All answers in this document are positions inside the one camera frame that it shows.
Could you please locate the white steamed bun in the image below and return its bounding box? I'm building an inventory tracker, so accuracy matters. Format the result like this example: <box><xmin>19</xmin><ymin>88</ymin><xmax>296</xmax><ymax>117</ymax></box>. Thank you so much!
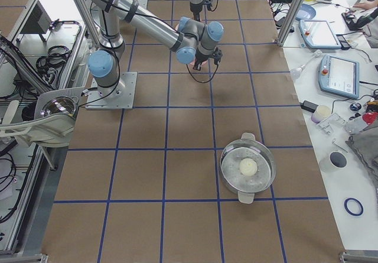
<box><xmin>239</xmin><ymin>158</ymin><xmax>258</xmax><ymax>177</ymax></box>

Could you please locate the white cup dark inside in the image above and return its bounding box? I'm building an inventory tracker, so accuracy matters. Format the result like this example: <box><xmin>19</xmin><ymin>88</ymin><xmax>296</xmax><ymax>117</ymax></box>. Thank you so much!
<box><xmin>319</xmin><ymin>151</ymin><xmax>347</xmax><ymax>173</ymax></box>

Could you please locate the pink bowl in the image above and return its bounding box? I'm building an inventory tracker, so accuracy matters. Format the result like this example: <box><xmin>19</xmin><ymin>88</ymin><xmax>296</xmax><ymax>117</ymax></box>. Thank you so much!
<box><xmin>188</xmin><ymin>59</ymin><xmax>207</xmax><ymax>71</ymax></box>

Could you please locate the white purple cup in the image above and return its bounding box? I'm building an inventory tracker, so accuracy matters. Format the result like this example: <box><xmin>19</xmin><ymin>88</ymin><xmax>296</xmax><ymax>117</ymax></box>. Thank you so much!
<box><xmin>311</xmin><ymin>105</ymin><xmax>331</xmax><ymax>124</ymax></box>

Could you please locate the grey cloth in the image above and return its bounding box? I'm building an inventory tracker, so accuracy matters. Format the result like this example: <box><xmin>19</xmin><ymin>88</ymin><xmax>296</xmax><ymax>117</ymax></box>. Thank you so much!
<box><xmin>346</xmin><ymin>127</ymin><xmax>378</xmax><ymax>192</ymax></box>

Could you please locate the black power adapter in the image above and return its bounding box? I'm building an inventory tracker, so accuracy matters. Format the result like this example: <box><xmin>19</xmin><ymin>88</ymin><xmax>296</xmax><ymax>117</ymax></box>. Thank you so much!
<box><xmin>300</xmin><ymin>100</ymin><xmax>318</xmax><ymax>113</ymax></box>

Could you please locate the steel steamer pot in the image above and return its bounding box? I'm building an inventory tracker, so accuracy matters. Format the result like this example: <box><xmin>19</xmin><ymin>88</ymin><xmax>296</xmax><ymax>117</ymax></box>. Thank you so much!
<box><xmin>219</xmin><ymin>132</ymin><xmax>276</xmax><ymax>204</ymax></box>

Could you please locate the blue plate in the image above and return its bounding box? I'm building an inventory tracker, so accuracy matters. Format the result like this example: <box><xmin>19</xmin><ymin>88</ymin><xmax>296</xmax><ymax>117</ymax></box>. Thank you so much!
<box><xmin>295</xmin><ymin>4</ymin><xmax>317</xmax><ymax>21</ymax></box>

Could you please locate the aluminium frame post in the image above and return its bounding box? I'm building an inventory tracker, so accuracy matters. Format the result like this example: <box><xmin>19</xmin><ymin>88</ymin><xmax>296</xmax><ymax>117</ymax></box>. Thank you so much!
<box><xmin>276</xmin><ymin>0</ymin><xmax>304</xmax><ymax>47</ymax></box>

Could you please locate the blue teach pendant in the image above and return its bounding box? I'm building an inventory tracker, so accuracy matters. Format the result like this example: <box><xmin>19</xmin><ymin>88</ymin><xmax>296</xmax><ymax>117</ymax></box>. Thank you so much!
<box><xmin>318</xmin><ymin>54</ymin><xmax>360</xmax><ymax>99</ymax></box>
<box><xmin>299</xmin><ymin>20</ymin><xmax>341</xmax><ymax>50</ymax></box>

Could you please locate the upper blue teach pendant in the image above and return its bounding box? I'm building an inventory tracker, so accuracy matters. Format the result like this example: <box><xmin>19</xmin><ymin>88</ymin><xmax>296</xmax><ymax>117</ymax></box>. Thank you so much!
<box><xmin>299</xmin><ymin>20</ymin><xmax>341</xmax><ymax>50</ymax></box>

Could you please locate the blue rubber ring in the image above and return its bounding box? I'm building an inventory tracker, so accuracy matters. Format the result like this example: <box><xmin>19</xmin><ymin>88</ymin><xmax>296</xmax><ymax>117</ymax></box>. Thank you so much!
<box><xmin>343</xmin><ymin>197</ymin><xmax>364</xmax><ymax>216</ymax></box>

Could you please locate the lower blue teach pendant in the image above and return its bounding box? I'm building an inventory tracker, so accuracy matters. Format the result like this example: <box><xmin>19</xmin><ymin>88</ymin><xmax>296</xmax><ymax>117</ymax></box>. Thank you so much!
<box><xmin>318</xmin><ymin>54</ymin><xmax>360</xmax><ymax>99</ymax></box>

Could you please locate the glass pot lid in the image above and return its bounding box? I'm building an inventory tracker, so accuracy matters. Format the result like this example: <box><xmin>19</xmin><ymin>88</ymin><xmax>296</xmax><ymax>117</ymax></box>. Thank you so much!
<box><xmin>40</xmin><ymin>96</ymin><xmax>77</xmax><ymax>117</ymax></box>

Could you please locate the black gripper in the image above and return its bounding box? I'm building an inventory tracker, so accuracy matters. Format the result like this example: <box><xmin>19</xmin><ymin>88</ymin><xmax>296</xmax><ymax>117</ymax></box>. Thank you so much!
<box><xmin>191</xmin><ymin>4</ymin><xmax>202</xmax><ymax>21</ymax></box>
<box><xmin>193</xmin><ymin>48</ymin><xmax>222</xmax><ymax>70</ymax></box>

